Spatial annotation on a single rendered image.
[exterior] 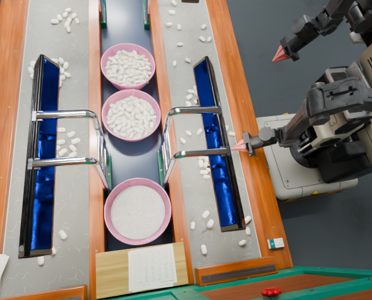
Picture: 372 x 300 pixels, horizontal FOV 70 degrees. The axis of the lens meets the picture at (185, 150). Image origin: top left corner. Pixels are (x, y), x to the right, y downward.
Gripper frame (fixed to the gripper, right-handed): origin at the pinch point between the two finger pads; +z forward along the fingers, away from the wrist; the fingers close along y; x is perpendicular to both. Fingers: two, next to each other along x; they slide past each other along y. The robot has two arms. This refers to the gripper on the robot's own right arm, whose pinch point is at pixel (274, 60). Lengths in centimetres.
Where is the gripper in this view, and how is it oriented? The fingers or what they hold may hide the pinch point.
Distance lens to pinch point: 131.1
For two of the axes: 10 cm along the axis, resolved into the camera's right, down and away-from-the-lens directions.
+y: 1.9, 9.2, -3.4
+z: -5.9, 3.9, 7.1
